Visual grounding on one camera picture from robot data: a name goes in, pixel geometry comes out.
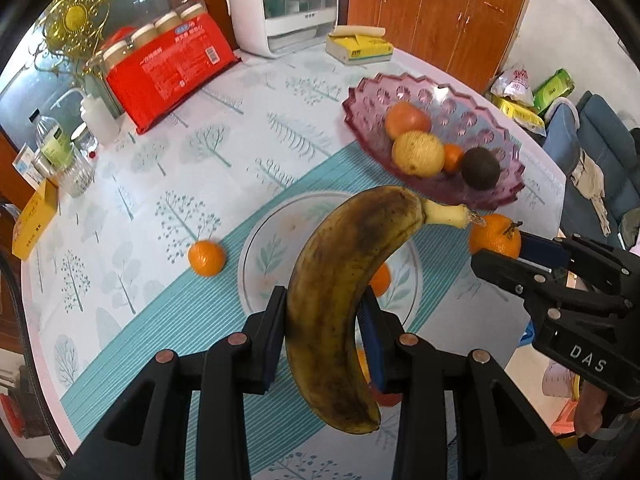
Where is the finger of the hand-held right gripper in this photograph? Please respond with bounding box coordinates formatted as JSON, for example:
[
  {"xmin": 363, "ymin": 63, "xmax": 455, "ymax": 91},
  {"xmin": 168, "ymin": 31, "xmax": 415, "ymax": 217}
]
[
  {"xmin": 517, "ymin": 230, "xmax": 640, "ymax": 296},
  {"xmin": 471, "ymin": 249, "xmax": 633, "ymax": 321}
]

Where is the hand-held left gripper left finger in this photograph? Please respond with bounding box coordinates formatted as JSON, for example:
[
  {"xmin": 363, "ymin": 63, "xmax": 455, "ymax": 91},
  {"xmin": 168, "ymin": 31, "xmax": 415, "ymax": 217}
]
[{"xmin": 60, "ymin": 285, "xmax": 288, "ymax": 480}]

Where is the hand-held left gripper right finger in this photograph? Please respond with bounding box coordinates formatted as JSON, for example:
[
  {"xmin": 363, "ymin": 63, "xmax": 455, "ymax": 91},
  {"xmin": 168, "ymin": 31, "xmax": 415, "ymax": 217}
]
[{"xmin": 356, "ymin": 287, "xmax": 581, "ymax": 480}]

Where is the mandarin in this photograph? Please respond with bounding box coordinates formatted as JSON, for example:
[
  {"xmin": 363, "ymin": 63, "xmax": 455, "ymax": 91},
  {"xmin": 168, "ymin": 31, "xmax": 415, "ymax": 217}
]
[
  {"xmin": 468, "ymin": 213, "xmax": 523, "ymax": 261},
  {"xmin": 442, "ymin": 143, "xmax": 466, "ymax": 173},
  {"xmin": 187, "ymin": 240, "xmax": 227, "ymax": 277},
  {"xmin": 367, "ymin": 262, "xmax": 392, "ymax": 297}
]

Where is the red lychee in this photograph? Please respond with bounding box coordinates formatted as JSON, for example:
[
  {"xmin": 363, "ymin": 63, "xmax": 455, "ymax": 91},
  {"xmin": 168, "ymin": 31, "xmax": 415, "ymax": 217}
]
[{"xmin": 370, "ymin": 385, "xmax": 403, "ymax": 407}]

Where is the spotted ripe banana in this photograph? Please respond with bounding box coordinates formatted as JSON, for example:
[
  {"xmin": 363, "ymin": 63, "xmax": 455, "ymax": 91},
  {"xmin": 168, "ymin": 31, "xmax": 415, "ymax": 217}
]
[{"xmin": 285, "ymin": 185, "xmax": 486, "ymax": 435}]

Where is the dark avocado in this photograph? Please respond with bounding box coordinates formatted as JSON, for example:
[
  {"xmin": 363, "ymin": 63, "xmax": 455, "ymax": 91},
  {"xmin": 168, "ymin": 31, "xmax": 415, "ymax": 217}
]
[{"xmin": 460, "ymin": 147, "xmax": 501, "ymax": 191}]

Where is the speckled yellow pear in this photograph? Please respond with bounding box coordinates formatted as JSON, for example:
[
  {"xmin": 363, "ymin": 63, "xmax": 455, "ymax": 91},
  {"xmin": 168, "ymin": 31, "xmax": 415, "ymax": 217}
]
[{"xmin": 391, "ymin": 130, "xmax": 446, "ymax": 177}]

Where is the pink glass fruit bowl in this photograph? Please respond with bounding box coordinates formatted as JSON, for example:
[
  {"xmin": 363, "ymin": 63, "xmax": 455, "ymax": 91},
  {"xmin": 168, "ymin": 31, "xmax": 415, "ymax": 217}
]
[{"xmin": 342, "ymin": 72, "xmax": 525, "ymax": 211}]

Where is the red yellow apple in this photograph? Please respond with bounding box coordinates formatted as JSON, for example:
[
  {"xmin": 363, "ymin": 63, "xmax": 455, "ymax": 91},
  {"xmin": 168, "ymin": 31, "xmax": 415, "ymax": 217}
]
[{"xmin": 385, "ymin": 101, "xmax": 432, "ymax": 140}]

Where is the person's right hand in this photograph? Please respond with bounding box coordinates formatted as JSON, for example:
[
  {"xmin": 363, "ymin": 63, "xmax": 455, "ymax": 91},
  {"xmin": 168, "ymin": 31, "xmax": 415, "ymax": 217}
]
[{"xmin": 574, "ymin": 385, "xmax": 608, "ymax": 453}]

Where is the teal striped placemat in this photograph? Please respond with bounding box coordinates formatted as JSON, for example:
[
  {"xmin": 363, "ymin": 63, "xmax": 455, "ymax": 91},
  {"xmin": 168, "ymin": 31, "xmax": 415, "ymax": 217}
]
[{"xmin": 60, "ymin": 145, "xmax": 531, "ymax": 480}]

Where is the yellow packet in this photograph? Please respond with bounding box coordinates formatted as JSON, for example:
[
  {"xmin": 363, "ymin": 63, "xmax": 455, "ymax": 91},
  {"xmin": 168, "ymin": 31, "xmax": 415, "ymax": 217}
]
[{"xmin": 492, "ymin": 95, "xmax": 546, "ymax": 133}]

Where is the green packet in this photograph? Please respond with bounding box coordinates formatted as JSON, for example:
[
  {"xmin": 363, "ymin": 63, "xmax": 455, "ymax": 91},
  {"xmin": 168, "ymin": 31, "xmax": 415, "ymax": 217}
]
[{"xmin": 532, "ymin": 69, "xmax": 576, "ymax": 116}]

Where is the white plastic bag red print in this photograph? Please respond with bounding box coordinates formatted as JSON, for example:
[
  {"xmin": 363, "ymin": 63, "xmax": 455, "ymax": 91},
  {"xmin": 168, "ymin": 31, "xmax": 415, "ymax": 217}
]
[{"xmin": 490, "ymin": 65, "xmax": 536, "ymax": 106}]

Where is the tree print tablecloth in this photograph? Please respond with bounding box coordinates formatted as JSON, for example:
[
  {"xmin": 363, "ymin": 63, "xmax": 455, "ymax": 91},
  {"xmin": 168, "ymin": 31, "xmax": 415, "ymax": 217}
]
[{"xmin": 20, "ymin": 42, "xmax": 568, "ymax": 480}]

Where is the clear glass cup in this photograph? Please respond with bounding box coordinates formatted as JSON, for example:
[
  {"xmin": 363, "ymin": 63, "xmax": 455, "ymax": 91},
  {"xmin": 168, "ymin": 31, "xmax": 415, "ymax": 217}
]
[{"xmin": 57, "ymin": 152, "xmax": 96, "ymax": 198}]

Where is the yellow tissue box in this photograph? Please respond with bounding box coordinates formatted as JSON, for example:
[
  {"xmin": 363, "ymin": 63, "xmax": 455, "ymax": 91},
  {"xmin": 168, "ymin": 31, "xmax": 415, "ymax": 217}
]
[{"xmin": 326, "ymin": 25, "xmax": 394, "ymax": 65}]

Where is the yellow cardboard box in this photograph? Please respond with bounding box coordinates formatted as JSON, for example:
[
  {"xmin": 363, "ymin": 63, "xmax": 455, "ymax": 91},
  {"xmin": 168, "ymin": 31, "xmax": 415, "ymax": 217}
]
[{"xmin": 11, "ymin": 177, "xmax": 60, "ymax": 261}]

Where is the small glass jar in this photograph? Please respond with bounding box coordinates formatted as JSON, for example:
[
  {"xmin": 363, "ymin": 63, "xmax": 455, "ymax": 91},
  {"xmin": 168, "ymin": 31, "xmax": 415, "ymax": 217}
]
[{"xmin": 70, "ymin": 127, "xmax": 98, "ymax": 158}]

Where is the white squeeze bottle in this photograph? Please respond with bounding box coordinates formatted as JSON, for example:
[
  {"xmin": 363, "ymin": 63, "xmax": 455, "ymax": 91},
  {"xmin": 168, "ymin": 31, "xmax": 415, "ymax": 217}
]
[{"xmin": 50, "ymin": 87, "xmax": 121, "ymax": 146}]

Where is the red plastic packet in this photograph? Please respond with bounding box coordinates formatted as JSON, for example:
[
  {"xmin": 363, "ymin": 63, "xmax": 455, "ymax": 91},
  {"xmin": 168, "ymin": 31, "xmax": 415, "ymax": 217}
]
[{"xmin": 106, "ymin": 14, "xmax": 242, "ymax": 135}]

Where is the metal can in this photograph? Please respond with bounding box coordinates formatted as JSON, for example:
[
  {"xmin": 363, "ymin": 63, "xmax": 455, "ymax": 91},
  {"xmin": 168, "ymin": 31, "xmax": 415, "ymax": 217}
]
[{"xmin": 32, "ymin": 152, "xmax": 56, "ymax": 181}]

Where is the plastic bottle green label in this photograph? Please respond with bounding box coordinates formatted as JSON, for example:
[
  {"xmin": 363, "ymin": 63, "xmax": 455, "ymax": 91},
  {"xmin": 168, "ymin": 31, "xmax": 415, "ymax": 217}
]
[{"xmin": 29, "ymin": 110, "xmax": 76, "ymax": 171}]

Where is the white carton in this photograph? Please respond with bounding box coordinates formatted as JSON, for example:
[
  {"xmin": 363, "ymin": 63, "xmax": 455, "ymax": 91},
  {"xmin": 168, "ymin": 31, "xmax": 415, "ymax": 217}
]
[{"xmin": 12, "ymin": 144, "xmax": 41, "ymax": 188}]

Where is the white countertop appliance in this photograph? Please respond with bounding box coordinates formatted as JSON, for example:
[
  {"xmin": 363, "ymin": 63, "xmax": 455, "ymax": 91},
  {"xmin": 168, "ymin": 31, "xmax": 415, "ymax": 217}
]
[{"xmin": 225, "ymin": 0, "xmax": 341, "ymax": 57}]

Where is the wrapped pack of jars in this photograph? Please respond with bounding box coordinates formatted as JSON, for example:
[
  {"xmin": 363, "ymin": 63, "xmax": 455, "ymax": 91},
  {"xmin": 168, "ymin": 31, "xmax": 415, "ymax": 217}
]
[{"xmin": 85, "ymin": 2, "xmax": 208, "ymax": 81}]

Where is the gold door ornament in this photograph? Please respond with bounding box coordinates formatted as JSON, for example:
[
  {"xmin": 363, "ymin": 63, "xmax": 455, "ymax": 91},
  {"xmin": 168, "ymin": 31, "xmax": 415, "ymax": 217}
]
[{"xmin": 30, "ymin": 0, "xmax": 151, "ymax": 76}]

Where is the wooden wall cabinet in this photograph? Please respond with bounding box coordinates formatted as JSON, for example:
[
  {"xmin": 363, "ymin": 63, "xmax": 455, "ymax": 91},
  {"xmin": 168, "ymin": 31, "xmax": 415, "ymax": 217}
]
[{"xmin": 347, "ymin": 0, "xmax": 538, "ymax": 93}]

